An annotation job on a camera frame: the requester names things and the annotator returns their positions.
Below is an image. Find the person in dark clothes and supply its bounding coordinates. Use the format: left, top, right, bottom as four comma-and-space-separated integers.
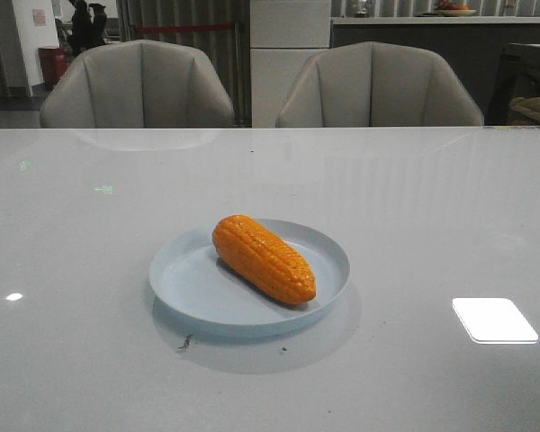
67, 0, 107, 57

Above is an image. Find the fruit bowl on counter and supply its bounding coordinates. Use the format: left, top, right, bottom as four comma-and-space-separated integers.
435, 0, 476, 17

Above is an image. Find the beige upholstered chair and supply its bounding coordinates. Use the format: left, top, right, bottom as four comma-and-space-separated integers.
275, 41, 483, 128
40, 40, 235, 129

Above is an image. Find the left beige upholstered chair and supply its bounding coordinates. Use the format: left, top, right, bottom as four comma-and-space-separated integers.
40, 40, 235, 129

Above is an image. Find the right beige upholstered chair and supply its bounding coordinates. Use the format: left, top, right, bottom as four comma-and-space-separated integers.
275, 41, 483, 128

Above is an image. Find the dark grey counter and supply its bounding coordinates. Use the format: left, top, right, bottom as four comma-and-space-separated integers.
330, 17, 540, 120

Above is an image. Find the light blue round plate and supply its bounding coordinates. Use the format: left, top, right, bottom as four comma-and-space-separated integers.
149, 219, 350, 338

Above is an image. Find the dark wooden chair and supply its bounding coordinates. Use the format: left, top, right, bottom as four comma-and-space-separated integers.
485, 43, 540, 125

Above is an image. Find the white cabinet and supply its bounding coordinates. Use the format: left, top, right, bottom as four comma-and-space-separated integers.
249, 1, 331, 128

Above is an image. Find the orange toy corn cob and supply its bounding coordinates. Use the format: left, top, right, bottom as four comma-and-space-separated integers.
211, 214, 317, 305

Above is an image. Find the small debris scrap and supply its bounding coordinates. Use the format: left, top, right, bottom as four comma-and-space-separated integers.
176, 334, 194, 352

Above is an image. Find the red trash bin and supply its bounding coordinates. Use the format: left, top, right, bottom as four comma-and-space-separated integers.
38, 47, 68, 91

